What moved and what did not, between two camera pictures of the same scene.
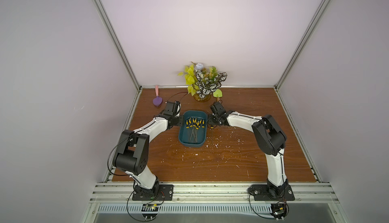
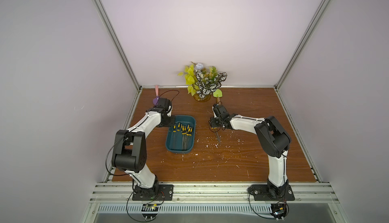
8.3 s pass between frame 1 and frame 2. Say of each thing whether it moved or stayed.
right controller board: stayed
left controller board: stayed
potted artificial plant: stayed
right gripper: stayed
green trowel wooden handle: stayed
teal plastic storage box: moved
